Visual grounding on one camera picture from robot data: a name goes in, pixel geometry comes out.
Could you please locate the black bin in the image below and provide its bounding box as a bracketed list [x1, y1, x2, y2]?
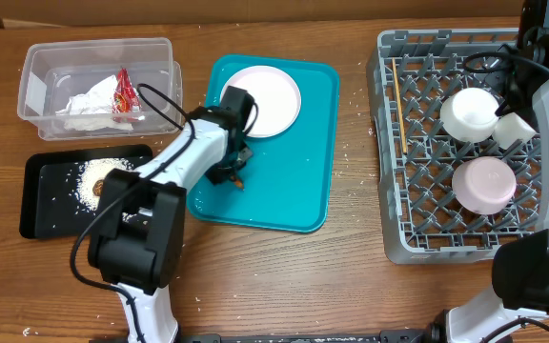
[19, 145, 153, 239]

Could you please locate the wooden chopstick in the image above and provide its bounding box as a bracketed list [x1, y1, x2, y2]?
[392, 57, 408, 154]

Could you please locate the white plate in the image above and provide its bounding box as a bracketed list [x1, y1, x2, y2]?
[220, 66, 302, 138]

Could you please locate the teal plastic tray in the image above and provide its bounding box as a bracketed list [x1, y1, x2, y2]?
[187, 54, 340, 233]

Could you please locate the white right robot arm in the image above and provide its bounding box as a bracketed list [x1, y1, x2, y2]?
[421, 0, 549, 342]

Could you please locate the grey dishwasher rack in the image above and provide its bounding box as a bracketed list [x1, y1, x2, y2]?
[366, 28, 541, 264]

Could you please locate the white cup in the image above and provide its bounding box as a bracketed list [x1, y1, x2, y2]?
[492, 112, 537, 150]

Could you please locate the pink white bowl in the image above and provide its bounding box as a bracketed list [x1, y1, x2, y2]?
[452, 156, 517, 215]

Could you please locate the white rice pile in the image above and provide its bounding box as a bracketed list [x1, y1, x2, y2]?
[71, 158, 133, 212]

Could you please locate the red silver snack wrapper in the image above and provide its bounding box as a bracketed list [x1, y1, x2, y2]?
[112, 69, 144, 123]

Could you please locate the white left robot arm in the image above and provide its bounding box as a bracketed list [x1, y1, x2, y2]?
[70, 86, 258, 342]

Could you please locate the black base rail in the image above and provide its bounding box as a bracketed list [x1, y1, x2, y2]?
[176, 329, 424, 343]

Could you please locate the white napkin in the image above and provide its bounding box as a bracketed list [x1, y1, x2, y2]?
[56, 75, 132, 131]

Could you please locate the clear plastic bin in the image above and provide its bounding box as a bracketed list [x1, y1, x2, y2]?
[17, 37, 183, 141]

